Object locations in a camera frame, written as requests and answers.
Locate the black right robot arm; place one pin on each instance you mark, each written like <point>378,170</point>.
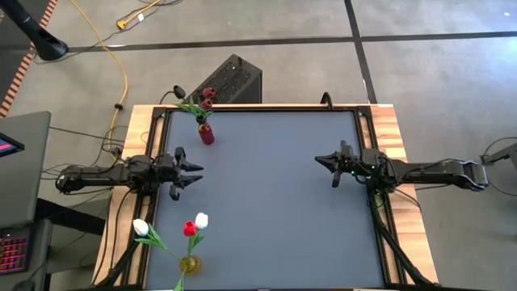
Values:
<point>440,169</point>

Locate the yellow extension plug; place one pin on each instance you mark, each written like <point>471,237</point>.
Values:
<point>121,25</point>

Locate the backlit keyboard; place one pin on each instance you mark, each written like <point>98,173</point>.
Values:
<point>14,252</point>

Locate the small dark screen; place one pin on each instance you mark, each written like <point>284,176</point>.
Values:
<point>8,146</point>

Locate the grey side table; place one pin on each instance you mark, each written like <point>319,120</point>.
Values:
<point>24,182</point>

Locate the black diagonal frame strut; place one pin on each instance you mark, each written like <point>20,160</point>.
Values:
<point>400,251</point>
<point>120,262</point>

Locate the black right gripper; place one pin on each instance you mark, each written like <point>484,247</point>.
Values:
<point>365,165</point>

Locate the wooden table board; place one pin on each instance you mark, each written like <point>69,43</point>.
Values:
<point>389,133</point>

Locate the red ribbed vase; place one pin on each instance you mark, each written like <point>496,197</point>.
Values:
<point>206,136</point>

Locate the yellow glass vase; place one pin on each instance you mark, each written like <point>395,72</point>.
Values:
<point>190,263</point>

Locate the dark red artificial tulip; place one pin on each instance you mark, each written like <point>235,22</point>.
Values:
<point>207,104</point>
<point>208,93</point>

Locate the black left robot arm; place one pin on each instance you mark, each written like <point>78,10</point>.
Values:
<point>97,174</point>

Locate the black table frame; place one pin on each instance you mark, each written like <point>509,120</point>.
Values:
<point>262,109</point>

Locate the white artificial tulip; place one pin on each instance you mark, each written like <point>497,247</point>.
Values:
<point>201,220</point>
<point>140,227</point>

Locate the dark mat orange striped edge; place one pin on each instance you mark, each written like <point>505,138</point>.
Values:
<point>12,48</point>

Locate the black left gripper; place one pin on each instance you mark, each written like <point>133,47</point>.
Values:
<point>165,174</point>

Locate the black perforated computer case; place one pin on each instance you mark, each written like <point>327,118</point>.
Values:
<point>234,77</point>

